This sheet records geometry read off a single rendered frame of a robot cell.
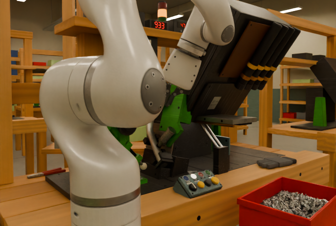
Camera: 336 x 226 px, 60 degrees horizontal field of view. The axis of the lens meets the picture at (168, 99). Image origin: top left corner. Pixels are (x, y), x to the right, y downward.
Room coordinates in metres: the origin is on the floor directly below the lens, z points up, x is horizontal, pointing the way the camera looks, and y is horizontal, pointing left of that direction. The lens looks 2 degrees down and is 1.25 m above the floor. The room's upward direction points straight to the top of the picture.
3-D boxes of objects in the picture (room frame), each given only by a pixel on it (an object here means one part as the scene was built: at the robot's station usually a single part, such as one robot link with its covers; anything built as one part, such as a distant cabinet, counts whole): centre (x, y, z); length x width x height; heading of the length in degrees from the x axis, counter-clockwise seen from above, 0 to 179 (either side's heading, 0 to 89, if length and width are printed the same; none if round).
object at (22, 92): (1.63, 0.17, 1.23); 1.30 x 0.05 x 0.09; 129
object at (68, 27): (1.55, 0.10, 1.52); 0.90 x 0.25 x 0.04; 129
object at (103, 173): (0.52, 0.14, 1.19); 0.19 x 0.12 x 0.24; 60
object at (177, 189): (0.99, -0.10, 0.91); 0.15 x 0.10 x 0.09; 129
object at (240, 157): (1.34, -0.06, 0.89); 1.10 x 0.42 x 0.02; 129
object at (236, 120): (1.32, -0.19, 1.11); 0.39 x 0.16 x 0.03; 39
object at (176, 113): (1.25, -0.05, 1.17); 0.13 x 0.12 x 0.20; 129
